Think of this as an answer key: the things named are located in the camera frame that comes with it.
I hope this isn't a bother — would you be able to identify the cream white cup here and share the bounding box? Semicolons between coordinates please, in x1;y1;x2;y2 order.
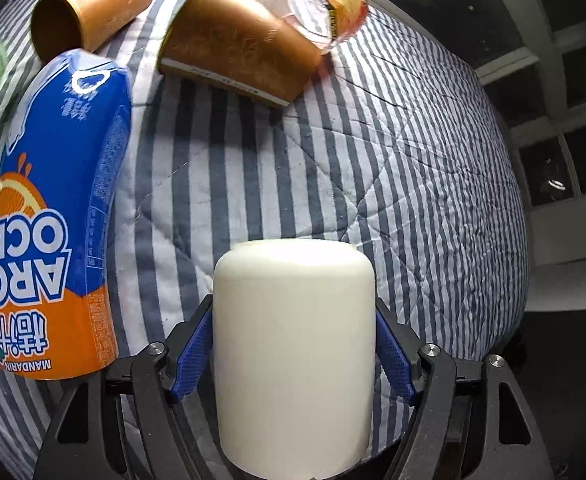
213;238;375;479

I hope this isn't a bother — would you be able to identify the blue orange soda cup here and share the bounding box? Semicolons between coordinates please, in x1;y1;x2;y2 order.
0;49;132;380

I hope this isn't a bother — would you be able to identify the wide brown paper cup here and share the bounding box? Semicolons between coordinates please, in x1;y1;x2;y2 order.
156;0;322;107

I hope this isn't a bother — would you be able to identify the slim brown paper cup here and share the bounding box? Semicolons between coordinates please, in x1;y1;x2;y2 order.
30;0;152;63

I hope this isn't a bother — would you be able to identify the orange clear snack cup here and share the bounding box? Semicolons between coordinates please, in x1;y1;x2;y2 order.
255;0;369;54

